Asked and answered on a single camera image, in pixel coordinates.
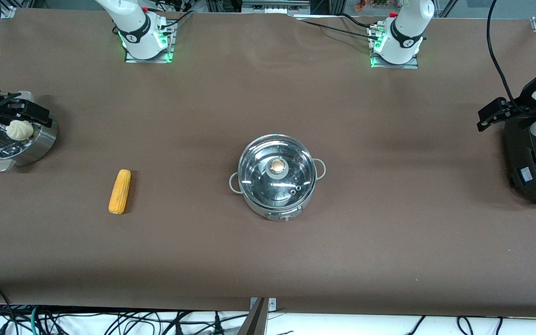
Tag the yellow corn cob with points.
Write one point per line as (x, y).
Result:
(120, 190)

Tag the glass pot lid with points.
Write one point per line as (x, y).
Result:
(258, 181)

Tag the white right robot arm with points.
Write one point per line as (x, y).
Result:
(137, 37)

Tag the steel steamer pot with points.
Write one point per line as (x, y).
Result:
(40, 144)

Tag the stainless steel pot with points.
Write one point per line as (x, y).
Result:
(286, 215)

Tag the white steamed bun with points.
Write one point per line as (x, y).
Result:
(19, 130)

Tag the brown table cover mat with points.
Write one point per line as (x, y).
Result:
(268, 93)

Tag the grey electronics box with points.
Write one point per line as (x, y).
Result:
(275, 7)

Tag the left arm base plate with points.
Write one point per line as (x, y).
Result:
(414, 65)

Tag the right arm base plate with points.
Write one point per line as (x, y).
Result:
(130, 59)

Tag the metal edge bracket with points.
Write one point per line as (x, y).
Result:
(271, 304)

